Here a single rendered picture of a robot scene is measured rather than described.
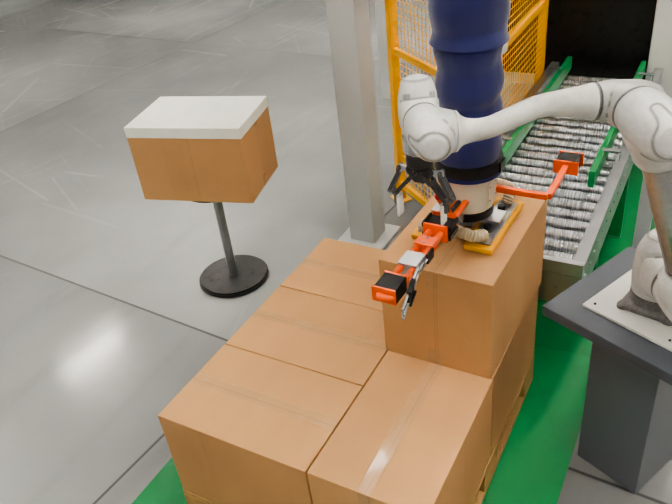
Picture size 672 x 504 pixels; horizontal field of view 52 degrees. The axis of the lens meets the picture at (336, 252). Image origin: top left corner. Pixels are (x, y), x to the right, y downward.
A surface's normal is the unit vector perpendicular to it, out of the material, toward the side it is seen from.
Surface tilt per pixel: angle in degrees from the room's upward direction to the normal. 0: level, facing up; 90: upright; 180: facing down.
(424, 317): 90
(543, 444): 0
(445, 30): 102
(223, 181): 90
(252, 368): 0
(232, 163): 90
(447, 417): 0
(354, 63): 90
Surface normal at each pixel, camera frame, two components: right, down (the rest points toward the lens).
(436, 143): -0.08, 0.56
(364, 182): -0.47, 0.53
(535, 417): -0.11, -0.83
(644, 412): -0.79, 0.40
